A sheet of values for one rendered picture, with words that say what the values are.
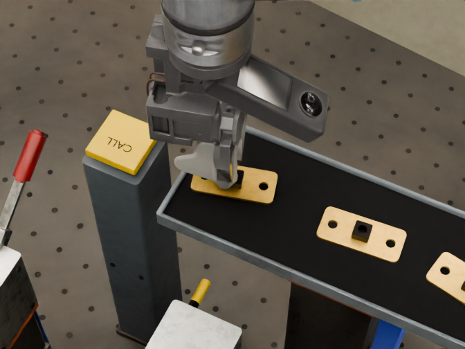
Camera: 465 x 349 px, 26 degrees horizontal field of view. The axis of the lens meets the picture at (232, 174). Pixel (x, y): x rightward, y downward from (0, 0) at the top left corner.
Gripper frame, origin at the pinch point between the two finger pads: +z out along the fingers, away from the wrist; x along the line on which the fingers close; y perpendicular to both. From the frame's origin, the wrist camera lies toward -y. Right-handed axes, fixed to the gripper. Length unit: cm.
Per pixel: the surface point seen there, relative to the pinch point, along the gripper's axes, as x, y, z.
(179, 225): 5.6, 4.5, 2.7
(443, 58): -121, -31, 119
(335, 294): 9.9, -11.8, 3.1
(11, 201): 2.0, 24.6, 10.1
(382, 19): -131, -14, 119
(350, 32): -63, -8, 49
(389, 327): -9, -21, 49
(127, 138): -3.9, 12.3, 3.0
